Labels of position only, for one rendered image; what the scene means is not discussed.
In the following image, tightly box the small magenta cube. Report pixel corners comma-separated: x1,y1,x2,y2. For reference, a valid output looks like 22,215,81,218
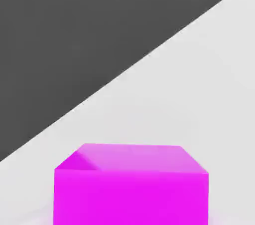
53,143,210,225

